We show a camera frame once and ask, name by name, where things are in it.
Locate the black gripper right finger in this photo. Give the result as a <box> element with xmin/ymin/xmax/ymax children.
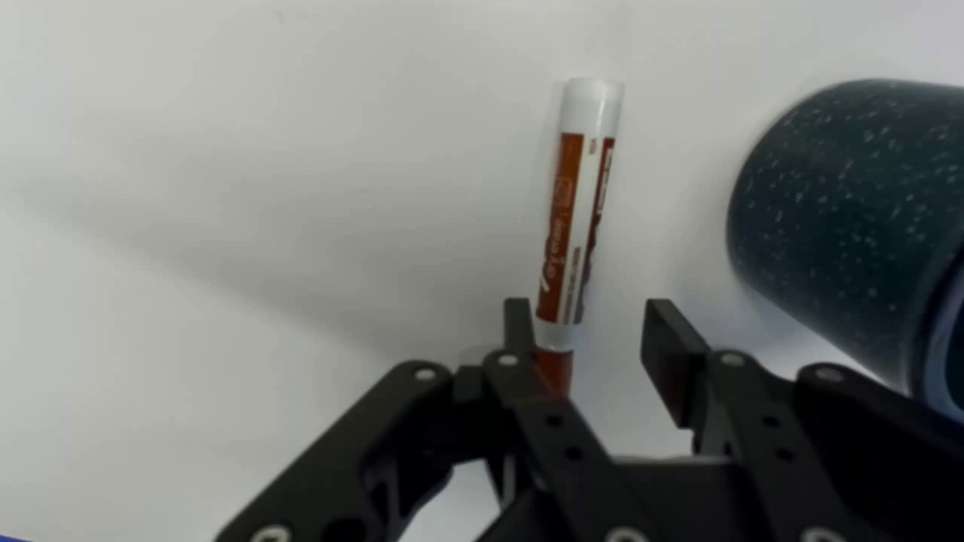
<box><xmin>639</xmin><ymin>296</ymin><xmax>964</xmax><ymax>542</ymax></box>

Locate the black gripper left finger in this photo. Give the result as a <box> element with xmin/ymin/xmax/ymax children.
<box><xmin>211</xmin><ymin>296</ymin><xmax>648</xmax><ymax>542</ymax></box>

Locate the red white marker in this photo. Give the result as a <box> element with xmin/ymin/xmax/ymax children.
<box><xmin>530</xmin><ymin>77</ymin><xmax>629</xmax><ymax>400</ymax></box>

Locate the dark green speckled mug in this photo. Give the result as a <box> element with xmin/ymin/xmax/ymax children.
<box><xmin>724</xmin><ymin>79</ymin><xmax>964</xmax><ymax>424</ymax></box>

